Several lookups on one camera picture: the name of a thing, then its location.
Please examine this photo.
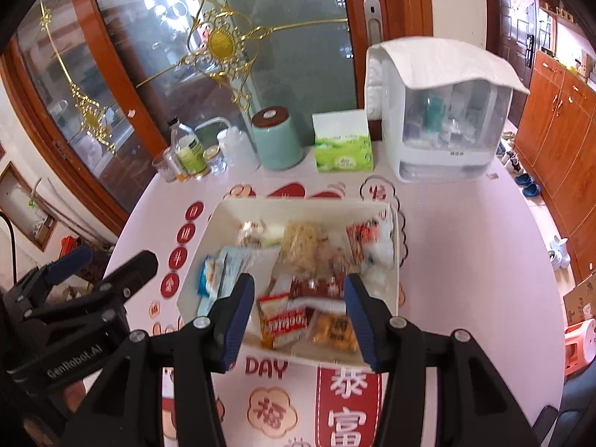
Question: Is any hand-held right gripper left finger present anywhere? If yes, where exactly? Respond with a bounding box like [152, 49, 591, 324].
[60, 273, 256, 447]

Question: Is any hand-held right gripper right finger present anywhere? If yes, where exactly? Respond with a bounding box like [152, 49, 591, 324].
[343, 273, 529, 447]

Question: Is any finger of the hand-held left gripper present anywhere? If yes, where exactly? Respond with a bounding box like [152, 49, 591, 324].
[14, 246, 94, 296]
[81, 250, 159, 309]

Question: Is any small red snack packet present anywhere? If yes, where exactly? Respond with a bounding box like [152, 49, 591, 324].
[257, 291, 308, 350]

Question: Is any blue and white snack packet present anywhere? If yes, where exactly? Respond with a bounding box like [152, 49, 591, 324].
[198, 255, 225, 298]

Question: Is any red and white cracker packet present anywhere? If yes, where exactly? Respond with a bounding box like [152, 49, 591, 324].
[347, 219, 396, 266]

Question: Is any small clear snack packet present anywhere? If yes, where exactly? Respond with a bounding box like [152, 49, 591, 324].
[237, 221, 285, 247]

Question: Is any yellow noodle snack packet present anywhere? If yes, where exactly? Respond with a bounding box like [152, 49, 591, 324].
[279, 222, 322, 266]

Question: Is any white plastic bin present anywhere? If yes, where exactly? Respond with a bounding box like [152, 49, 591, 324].
[176, 197, 402, 370]

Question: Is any orange cookie packet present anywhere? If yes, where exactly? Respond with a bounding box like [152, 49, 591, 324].
[308, 310, 361, 355]

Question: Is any light blue snack packet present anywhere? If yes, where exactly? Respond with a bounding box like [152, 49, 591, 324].
[196, 246, 256, 320]

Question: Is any tan clear snack packet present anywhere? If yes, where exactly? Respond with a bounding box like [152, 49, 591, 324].
[317, 237, 355, 273]

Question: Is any clear glass cup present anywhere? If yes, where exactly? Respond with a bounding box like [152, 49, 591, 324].
[153, 146, 182, 182]

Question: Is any glass bottle with green label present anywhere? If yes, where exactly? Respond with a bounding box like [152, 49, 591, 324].
[168, 118, 206, 175]

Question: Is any small glass jar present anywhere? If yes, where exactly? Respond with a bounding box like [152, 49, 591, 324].
[203, 145, 227, 175]

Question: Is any small gold door ornament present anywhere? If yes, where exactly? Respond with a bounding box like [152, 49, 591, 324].
[39, 0, 117, 152]

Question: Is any white squeeze bottle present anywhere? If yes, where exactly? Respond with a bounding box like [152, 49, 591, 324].
[194, 118, 261, 168]

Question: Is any green tissue box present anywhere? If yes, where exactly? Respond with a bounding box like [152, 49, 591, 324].
[312, 111, 375, 173]

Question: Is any teal canister with brown lid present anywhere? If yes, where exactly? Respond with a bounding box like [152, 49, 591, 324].
[251, 106, 305, 171]

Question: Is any white plastic appliance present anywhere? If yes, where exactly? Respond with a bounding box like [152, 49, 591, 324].
[365, 39, 532, 183]

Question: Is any white slipper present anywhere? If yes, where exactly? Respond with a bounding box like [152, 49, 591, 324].
[546, 237, 573, 268]

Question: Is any pink plastic stool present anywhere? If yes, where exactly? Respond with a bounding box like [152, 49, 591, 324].
[563, 319, 596, 375]

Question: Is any cardboard box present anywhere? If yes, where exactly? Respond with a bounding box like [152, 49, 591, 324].
[562, 272, 596, 329]

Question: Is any large gold door ornament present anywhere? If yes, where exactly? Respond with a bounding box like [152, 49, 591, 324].
[135, 0, 350, 112]

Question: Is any wooden cabinet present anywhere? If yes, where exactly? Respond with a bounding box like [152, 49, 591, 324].
[512, 51, 596, 280]

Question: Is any white cloth cover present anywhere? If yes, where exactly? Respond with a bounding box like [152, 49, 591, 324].
[372, 38, 532, 96]

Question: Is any silver door handle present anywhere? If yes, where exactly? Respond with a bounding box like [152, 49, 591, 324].
[363, 0, 385, 47]

